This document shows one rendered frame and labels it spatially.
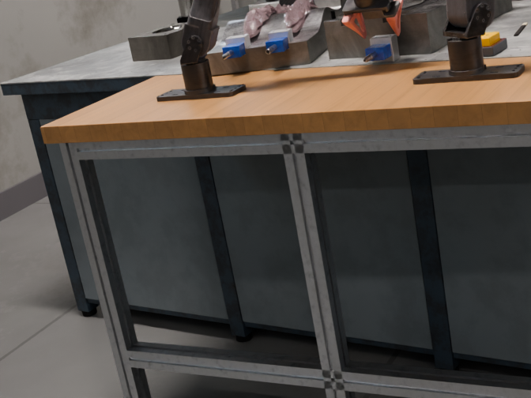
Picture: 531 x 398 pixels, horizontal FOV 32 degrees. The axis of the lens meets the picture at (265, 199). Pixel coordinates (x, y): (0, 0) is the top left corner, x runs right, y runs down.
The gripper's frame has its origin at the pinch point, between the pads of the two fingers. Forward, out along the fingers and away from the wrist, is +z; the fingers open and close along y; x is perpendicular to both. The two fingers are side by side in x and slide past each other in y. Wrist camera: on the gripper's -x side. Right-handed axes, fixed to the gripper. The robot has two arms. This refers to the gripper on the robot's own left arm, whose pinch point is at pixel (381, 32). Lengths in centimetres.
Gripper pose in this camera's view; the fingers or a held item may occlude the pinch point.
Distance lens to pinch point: 202.9
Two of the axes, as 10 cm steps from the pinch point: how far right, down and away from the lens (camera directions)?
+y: -8.6, -0.2, 5.0
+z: 3.8, 6.4, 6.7
